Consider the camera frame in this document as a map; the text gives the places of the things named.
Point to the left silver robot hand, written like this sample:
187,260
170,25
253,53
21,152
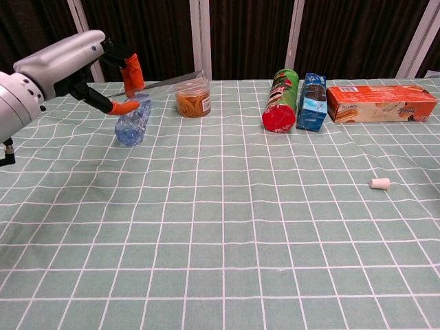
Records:
58,62

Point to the transparent glass test tube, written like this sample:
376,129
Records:
172,83

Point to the small white stopper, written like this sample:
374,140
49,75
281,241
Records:
379,183

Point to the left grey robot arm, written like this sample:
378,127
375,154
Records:
17,103

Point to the clear plastic water bottle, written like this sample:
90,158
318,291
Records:
132,129

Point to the dark pleated curtain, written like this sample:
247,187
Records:
247,34

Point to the green chips can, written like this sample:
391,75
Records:
280,103

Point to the green checkered tablecloth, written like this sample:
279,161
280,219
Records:
220,247

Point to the blue cookie box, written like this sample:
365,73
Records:
312,106

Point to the orange biscuit box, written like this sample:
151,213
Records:
378,103

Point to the white metal frame post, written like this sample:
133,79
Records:
294,34
98,70
200,41
417,41

